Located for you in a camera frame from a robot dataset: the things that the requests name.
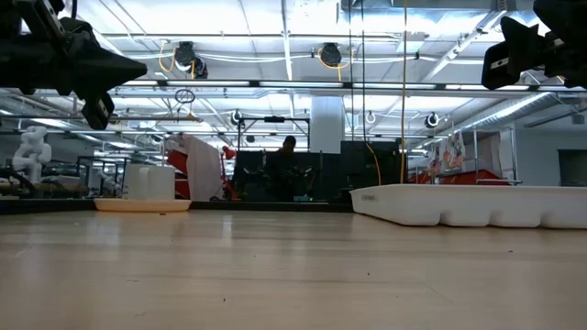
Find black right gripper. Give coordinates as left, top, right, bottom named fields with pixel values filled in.
left=481, top=0, right=587, bottom=92

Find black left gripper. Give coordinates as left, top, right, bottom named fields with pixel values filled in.
left=0, top=0, right=149, bottom=131

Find white plastic cutlery tray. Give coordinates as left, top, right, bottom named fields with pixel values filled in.
left=349, top=182, right=587, bottom=229

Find red machine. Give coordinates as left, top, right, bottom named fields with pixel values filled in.
left=165, top=137, right=192, bottom=199

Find overhead LED light bar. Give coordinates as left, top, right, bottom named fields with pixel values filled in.
left=112, top=78, right=587, bottom=92

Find colourful poster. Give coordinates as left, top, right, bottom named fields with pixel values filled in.
left=430, top=130, right=467, bottom=173

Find white cover sheet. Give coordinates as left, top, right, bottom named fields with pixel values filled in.
left=181, top=132, right=225, bottom=202

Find metal shelf rack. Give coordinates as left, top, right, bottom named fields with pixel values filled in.
left=471, top=126, right=524, bottom=185

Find red storage bins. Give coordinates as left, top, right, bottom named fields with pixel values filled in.
left=410, top=168, right=501, bottom=184

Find black partition cabinets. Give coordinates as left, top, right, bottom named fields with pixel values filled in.
left=234, top=139, right=409, bottom=203

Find person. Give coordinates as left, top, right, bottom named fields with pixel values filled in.
left=270, top=135, right=306, bottom=202

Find white pillar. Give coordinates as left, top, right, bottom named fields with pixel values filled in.
left=310, top=94, right=345, bottom=155

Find silver ventilation duct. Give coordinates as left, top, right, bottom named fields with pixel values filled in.
left=451, top=89, right=587, bottom=134

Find dark wall panel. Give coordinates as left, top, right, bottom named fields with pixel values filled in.
left=557, top=148, right=587, bottom=187

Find black gantry frame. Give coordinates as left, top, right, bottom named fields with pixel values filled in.
left=236, top=115, right=312, bottom=152

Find curved yellow cable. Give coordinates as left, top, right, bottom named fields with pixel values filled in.
left=364, top=141, right=382, bottom=183

